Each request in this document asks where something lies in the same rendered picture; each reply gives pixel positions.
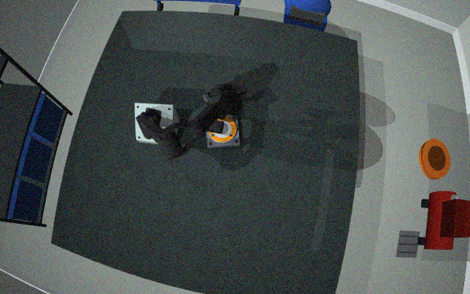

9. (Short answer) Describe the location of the orange round plate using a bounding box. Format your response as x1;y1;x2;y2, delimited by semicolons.
209;117;237;143

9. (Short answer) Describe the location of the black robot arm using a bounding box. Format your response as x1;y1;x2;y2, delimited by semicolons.
136;78;248;159

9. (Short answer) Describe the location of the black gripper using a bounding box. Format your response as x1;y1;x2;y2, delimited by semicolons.
206;84;226;134

